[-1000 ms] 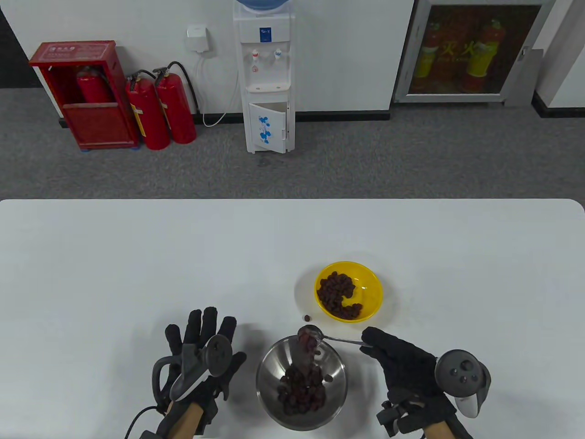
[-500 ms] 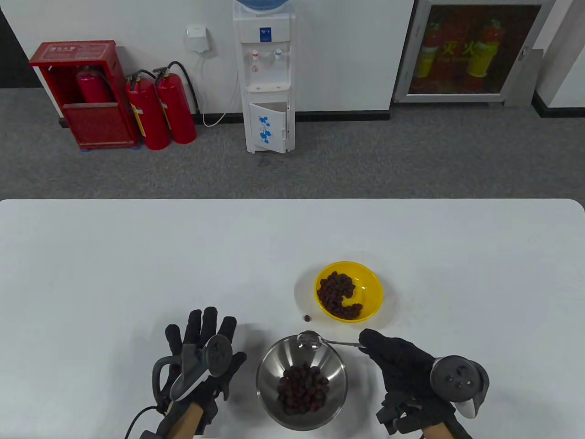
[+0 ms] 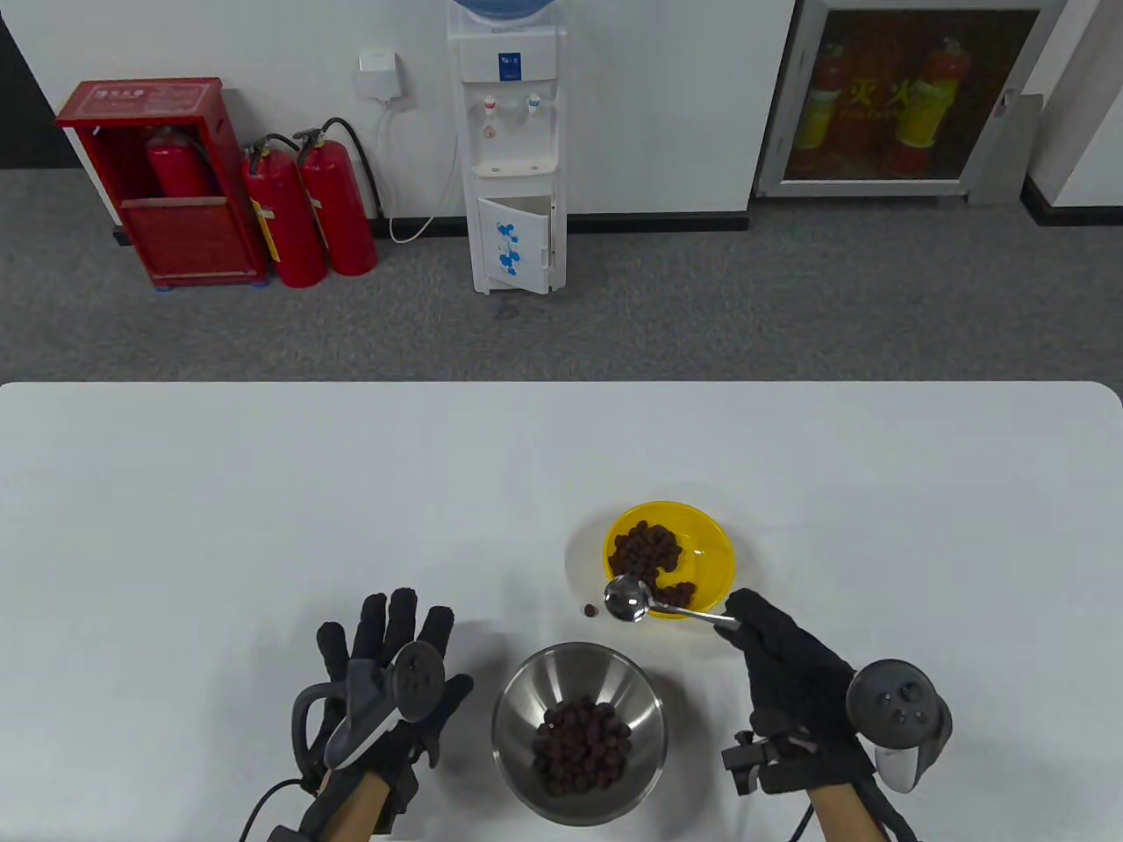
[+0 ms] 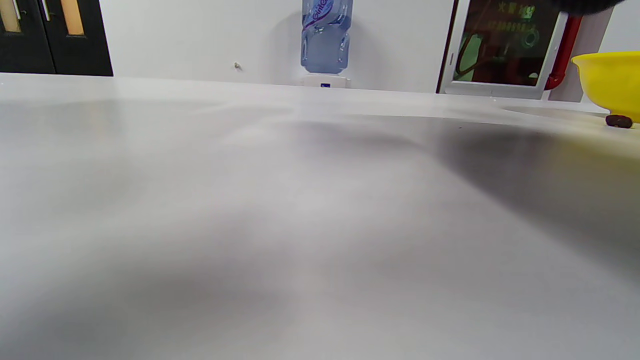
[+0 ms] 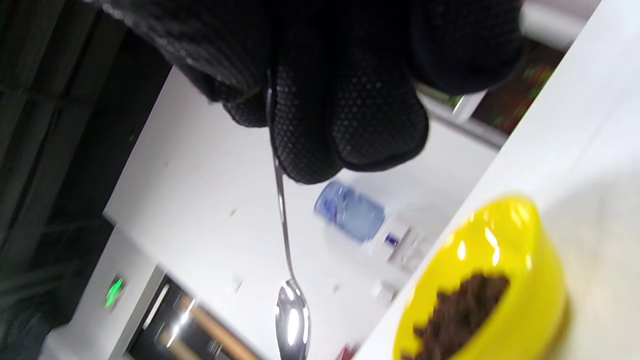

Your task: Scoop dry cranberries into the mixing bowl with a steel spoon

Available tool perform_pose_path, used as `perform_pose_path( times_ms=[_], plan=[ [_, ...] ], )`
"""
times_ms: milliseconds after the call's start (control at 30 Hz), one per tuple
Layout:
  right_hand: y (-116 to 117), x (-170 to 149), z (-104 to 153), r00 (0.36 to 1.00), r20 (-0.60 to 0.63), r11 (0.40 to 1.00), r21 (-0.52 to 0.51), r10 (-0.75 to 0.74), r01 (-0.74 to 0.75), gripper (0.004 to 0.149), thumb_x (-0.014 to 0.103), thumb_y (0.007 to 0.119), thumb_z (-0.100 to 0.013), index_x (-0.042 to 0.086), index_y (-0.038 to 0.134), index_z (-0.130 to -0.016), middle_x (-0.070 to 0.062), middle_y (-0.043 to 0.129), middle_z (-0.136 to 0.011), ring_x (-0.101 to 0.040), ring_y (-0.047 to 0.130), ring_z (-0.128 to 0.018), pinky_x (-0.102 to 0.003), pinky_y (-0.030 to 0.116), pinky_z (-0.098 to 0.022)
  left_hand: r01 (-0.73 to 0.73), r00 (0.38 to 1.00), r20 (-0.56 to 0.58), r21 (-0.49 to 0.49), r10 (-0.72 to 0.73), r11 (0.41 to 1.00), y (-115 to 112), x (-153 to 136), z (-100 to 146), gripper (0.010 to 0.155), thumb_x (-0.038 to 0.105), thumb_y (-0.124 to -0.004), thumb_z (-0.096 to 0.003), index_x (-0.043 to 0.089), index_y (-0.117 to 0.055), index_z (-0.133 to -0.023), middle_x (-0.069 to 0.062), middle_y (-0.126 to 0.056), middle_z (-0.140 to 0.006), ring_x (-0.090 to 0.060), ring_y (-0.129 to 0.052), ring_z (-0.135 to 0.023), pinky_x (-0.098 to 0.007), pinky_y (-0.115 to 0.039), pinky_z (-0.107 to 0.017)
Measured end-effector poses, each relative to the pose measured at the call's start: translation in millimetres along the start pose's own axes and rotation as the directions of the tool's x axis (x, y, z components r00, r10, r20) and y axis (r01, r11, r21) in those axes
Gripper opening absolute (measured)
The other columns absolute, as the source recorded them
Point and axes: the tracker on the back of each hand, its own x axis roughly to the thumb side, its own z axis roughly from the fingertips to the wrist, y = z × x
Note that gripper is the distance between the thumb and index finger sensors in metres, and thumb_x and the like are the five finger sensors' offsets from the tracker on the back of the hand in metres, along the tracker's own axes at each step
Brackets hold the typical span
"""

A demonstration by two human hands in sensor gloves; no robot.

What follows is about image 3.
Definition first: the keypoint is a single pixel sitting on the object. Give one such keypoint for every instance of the grey controller on left glove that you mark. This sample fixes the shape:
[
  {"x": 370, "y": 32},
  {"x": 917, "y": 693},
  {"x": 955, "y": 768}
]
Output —
[{"x": 377, "y": 710}]

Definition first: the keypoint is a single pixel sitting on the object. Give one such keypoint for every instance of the person's right hand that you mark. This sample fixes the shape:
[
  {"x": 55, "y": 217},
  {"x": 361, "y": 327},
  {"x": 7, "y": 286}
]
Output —
[{"x": 794, "y": 675}]

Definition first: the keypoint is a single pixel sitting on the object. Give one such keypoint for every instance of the white wall socket box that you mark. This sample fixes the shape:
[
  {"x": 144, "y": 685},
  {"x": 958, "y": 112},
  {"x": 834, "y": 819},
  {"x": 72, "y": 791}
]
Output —
[{"x": 379, "y": 74}]

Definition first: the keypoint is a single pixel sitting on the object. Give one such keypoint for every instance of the person's right fingers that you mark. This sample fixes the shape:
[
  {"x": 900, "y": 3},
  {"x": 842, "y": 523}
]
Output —
[{"x": 746, "y": 618}]

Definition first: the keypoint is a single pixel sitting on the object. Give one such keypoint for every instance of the white water dispenser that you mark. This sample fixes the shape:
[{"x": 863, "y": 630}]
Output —
[{"x": 513, "y": 158}]

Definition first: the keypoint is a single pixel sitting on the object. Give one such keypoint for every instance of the red and yellow extinguisher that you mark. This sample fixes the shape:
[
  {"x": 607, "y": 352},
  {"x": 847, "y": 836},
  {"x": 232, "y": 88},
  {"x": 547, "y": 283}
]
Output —
[
  {"x": 930, "y": 105},
  {"x": 820, "y": 101}
]

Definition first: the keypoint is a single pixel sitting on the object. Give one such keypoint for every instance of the pile of dark dried fruits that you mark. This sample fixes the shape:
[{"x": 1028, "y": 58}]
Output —
[{"x": 647, "y": 548}]

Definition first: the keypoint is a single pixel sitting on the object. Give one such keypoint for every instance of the metal spoon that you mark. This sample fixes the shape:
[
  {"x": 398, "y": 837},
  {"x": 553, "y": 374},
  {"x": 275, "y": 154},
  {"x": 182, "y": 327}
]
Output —
[{"x": 625, "y": 600}]

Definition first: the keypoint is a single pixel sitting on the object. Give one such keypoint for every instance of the yellow plastic bowl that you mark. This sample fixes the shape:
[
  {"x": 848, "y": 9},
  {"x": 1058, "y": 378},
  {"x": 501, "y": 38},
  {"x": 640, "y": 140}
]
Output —
[{"x": 702, "y": 535}]

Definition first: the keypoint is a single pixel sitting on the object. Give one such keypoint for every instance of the person's left hand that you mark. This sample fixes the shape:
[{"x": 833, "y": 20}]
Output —
[{"x": 414, "y": 750}]

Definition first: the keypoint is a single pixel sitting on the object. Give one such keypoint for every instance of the red fire extinguisher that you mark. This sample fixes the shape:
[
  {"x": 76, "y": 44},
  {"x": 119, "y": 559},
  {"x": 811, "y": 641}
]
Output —
[
  {"x": 285, "y": 228},
  {"x": 342, "y": 215},
  {"x": 180, "y": 171}
]

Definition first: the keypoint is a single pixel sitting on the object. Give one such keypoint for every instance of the person's left thumb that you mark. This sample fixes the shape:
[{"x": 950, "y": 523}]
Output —
[{"x": 454, "y": 709}]

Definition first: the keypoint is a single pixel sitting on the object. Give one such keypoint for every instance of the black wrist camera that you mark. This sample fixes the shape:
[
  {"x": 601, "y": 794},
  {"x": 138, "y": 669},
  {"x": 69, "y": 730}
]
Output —
[
  {"x": 294, "y": 831},
  {"x": 759, "y": 761}
]

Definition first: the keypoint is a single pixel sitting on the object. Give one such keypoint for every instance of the grey controller on right glove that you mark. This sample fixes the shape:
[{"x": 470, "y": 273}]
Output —
[{"x": 899, "y": 715}]

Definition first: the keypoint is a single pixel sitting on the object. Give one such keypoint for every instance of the person's left forearm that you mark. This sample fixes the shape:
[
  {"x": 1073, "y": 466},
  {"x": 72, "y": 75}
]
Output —
[{"x": 358, "y": 802}]

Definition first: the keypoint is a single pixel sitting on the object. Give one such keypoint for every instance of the heap of dark dried fruits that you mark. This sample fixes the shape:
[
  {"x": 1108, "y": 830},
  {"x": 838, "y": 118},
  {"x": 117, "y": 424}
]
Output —
[{"x": 581, "y": 745}]

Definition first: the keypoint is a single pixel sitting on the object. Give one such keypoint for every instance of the stainless steel bowl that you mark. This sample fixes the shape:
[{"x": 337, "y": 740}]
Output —
[{"x": 526, "y": 702}]

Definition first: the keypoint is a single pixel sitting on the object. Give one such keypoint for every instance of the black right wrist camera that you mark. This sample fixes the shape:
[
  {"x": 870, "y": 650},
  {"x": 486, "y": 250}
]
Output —
[{"x": 759, "y": 761}]

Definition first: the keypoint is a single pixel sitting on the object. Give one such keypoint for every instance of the person's left little finger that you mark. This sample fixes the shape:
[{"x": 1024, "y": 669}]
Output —
[{"x": 332, "y": 647}]

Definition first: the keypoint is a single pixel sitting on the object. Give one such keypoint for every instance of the person's left middle finger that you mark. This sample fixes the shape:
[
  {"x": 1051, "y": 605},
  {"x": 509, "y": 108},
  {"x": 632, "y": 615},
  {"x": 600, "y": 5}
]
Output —
[{"x": 404, "y": 614}]

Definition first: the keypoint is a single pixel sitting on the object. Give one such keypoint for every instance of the grey controller on glove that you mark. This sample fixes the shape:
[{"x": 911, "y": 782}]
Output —
[
  {"x": 377, "y": 710},
  {"x": 899, "y": 715}
]

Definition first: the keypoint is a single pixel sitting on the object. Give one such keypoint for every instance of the red fire extinguisher box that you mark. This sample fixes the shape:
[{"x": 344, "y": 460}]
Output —
[{"x": 189, "y": 232}]

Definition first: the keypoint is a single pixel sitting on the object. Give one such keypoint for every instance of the person's right forearm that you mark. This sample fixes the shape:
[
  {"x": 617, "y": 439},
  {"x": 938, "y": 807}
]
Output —
[{"x": 840, "y": 811}]

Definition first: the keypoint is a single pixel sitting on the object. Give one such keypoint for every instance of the blue water bottle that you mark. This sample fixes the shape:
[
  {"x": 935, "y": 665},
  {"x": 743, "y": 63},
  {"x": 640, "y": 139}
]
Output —
[{"x": 507, "y": 9}]

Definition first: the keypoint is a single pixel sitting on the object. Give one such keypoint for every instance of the glass door fire cabinet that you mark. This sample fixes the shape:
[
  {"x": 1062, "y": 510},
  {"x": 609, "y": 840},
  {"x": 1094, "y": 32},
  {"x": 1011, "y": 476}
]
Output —
[{"x": 912, "y": 96}]

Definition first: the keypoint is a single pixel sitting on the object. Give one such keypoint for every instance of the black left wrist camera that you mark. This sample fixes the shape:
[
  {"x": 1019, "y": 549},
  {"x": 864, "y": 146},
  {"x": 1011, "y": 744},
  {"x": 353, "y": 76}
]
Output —
[{"x": 294, "y": 831}]

